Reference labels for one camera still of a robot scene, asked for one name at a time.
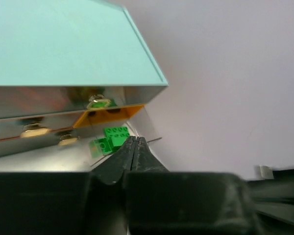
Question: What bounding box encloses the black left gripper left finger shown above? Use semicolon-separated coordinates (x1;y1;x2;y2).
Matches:
0;136;135;235

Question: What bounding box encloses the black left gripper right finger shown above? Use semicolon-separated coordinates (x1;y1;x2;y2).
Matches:
123;137;262;235

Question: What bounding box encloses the small green lego brick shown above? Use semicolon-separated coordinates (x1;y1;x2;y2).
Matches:
103;126;130;152

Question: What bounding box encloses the clear left middle drawer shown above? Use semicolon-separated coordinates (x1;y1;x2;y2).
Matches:
0;112;83;157

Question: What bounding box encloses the teal drawer organizer box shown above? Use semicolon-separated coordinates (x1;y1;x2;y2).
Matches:
0;0;169;160

